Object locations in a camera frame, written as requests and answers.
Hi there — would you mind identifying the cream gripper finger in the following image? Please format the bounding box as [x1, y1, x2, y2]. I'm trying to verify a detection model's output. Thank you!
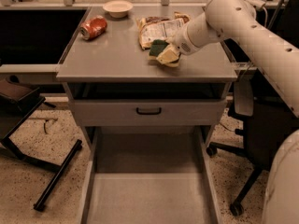
[156, 44, 180, 67]

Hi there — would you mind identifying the green and yellow sponge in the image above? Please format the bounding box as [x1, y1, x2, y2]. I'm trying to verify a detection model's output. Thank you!
[148, 39, 168, 60]

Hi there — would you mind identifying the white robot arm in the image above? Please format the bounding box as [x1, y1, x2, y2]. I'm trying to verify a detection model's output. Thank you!
[157, 0, 299, 224]

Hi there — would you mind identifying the grey drawer cabinet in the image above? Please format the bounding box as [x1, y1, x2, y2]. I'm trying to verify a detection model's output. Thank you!
[55, 5, 238, 224]

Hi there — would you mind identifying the closed grey top drawer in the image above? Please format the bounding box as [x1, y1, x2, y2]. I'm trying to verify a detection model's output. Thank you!
[69, 100, 226, 127]

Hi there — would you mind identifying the open grey middle drawer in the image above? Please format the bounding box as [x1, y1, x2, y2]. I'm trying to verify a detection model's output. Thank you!
[76, 127, 223, 224]

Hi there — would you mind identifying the brown chip bag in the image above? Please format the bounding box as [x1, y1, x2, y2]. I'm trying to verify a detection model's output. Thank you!
[136, 12, 191, 49]

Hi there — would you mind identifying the white bowl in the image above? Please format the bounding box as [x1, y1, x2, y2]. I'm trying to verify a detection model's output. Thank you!
[103, 0, 133, 19]

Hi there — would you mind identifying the red soda can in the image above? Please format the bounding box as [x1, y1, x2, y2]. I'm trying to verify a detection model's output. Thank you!
[80, 15, 107, 40]

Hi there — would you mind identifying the black office chair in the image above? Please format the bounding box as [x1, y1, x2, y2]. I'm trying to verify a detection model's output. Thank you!
[206, 70, 299, 217]

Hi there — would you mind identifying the black drawer handle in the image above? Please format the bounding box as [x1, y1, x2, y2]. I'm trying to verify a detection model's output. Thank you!
[135, 107, 162, 116]

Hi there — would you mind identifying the white cable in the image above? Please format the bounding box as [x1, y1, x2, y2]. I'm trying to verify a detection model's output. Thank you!
[262, 7, 269, 28]

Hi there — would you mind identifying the black side table frame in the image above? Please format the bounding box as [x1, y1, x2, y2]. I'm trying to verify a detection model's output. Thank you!
[0, 75, 83, 213]

